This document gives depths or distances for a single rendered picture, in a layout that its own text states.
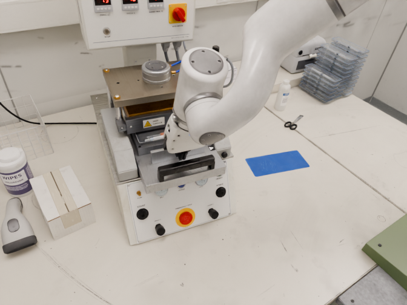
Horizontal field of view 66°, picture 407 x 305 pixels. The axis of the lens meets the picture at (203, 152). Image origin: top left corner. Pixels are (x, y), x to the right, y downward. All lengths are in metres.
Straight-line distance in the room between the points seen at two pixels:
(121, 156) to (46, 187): 0.28
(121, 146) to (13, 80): 0.67
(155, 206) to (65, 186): 0.28
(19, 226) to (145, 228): 0.33
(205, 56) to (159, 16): 0.45
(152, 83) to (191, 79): 0.36
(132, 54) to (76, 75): 0.45
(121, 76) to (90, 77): 0.55
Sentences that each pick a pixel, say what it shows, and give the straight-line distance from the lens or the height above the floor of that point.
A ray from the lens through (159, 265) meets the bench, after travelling 0.91.
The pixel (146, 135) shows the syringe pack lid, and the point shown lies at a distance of 0.88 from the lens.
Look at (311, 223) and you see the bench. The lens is 1.07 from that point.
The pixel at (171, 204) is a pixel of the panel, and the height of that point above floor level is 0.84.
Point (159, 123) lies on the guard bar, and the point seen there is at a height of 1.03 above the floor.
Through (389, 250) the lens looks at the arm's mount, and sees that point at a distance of 1.07.
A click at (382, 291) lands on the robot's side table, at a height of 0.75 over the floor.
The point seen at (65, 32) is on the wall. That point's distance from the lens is 1.38.
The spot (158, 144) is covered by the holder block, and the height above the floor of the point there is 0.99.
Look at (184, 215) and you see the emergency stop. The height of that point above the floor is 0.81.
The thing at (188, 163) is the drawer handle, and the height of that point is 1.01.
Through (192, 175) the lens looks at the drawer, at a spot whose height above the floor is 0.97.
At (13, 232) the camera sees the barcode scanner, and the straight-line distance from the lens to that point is 0.98.
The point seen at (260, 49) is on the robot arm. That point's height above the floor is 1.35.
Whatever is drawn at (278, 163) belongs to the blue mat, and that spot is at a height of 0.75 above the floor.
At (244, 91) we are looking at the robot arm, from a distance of 0.50.
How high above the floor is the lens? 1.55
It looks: 41 degrees down
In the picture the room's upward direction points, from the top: 5 degrees clockwise
